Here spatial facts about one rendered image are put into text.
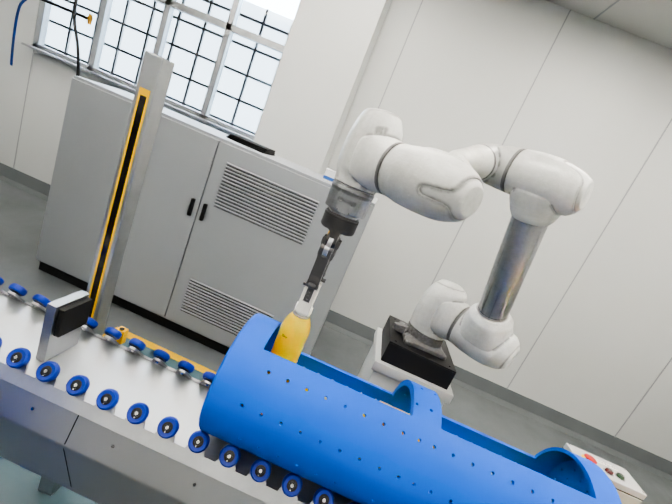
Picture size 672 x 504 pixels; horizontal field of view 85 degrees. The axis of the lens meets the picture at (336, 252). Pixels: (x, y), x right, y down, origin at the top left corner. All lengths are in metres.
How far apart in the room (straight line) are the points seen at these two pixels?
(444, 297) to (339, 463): 0.81
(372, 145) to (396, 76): 3.00
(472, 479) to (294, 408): 0.38
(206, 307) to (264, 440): 2.02
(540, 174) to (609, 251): 3.09
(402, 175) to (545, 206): 0.57
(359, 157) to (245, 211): 1.86
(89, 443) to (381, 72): 3.35
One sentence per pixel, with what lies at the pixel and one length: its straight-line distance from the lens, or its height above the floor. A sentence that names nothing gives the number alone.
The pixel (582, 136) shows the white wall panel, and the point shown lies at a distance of 3.96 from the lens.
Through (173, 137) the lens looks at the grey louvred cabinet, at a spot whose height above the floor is 1.33.
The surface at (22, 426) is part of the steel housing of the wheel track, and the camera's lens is 1.14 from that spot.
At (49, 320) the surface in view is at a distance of 1.10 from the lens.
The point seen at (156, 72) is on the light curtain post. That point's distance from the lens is 1.28.
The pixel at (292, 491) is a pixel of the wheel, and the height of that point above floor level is 0.96.
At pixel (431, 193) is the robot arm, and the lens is 0.61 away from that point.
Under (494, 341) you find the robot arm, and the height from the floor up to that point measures 1.28.
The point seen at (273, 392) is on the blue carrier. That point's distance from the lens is 0.80.
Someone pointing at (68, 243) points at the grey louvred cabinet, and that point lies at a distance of 3.29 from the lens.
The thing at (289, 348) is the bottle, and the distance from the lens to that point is 0.85.
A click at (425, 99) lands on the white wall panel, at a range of 3.66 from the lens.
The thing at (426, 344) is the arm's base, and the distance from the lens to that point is 1.51.
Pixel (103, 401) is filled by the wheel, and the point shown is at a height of 0.96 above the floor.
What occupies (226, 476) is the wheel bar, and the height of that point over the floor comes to 0.92.
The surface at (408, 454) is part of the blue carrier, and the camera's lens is 0.84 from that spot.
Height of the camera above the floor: 1.65
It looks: 14 degrees down
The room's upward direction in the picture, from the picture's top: 23 degrees clockwise
